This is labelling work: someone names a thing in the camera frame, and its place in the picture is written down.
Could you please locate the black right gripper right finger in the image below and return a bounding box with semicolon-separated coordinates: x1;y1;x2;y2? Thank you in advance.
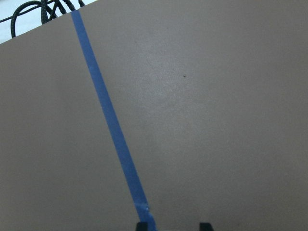
199;222;214;231

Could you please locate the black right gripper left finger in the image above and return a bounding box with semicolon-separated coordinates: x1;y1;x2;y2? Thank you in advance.
136;222;148;231

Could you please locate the black braided cable bundle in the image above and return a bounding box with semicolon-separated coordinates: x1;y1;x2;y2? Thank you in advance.
0;0;85;38

